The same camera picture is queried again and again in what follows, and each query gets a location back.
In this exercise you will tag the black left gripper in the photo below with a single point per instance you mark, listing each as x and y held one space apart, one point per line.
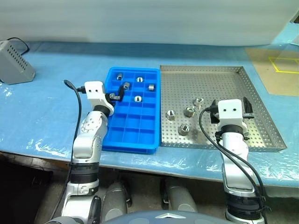
108 96

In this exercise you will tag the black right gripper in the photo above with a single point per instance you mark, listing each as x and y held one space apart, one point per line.
214 115

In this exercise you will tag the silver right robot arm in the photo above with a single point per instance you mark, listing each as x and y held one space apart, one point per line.
236 158

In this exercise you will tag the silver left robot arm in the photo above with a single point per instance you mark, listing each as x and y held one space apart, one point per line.
86 140

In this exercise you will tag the blue compartment tray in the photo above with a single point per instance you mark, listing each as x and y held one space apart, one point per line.
133 130

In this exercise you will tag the grey vented power supply box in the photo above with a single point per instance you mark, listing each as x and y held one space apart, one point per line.
14 67

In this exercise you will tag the perforated metal tray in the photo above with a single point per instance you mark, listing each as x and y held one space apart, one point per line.
210 79

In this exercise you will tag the brown cardboard sheet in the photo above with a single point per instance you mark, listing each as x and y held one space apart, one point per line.
264 77

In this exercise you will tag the blue plastic table cover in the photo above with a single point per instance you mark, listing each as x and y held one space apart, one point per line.
58 63

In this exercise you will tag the white foam backdrop sheet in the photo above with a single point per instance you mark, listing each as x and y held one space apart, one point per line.
140 21

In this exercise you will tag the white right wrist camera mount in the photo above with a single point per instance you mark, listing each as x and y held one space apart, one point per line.
231 116

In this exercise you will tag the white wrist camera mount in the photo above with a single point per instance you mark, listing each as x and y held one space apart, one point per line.
231 116
94 92

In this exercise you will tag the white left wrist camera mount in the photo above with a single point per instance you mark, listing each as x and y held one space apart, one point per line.
94 92

